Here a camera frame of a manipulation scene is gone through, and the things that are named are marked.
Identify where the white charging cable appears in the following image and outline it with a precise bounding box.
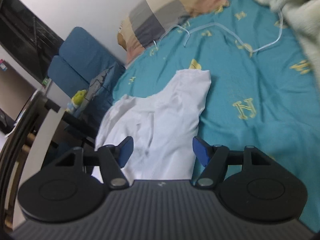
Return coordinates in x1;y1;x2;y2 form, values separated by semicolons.
187;11;284;58

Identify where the checked pillow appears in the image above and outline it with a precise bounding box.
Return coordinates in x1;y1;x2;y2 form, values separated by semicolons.
119;0;229;64

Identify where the wooden desk with white rail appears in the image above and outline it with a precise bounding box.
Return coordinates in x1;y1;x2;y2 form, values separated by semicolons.
0;89;98;230

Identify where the tan cushion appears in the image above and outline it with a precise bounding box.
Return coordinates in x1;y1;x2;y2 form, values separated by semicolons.
117;26;130;53

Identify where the white shirt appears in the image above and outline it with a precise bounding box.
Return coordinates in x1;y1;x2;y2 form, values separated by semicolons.
94;69;212;180

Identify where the teal printed bed sheet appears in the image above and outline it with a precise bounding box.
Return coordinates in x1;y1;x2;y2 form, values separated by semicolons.
111;0;320;232

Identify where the blue covered chair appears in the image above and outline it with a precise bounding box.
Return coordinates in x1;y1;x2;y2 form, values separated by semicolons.
47;55;90;98
58;26;127;120

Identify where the grey cloth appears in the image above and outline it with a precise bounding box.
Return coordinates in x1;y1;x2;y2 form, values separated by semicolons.
85;66;120;108

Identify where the green plush toy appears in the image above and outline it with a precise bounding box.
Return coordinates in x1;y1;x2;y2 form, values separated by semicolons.
67;89;88;112

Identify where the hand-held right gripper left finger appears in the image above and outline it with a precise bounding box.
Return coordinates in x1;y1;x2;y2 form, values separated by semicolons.
54;136;134;189

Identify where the green printed blanket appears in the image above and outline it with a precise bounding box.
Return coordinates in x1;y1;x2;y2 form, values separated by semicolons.
236;0;320;85

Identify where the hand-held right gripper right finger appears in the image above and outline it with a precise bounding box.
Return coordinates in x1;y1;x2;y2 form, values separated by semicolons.
192;135;273;187

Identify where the dark window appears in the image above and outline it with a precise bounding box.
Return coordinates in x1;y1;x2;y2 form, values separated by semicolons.
0;0;65;83

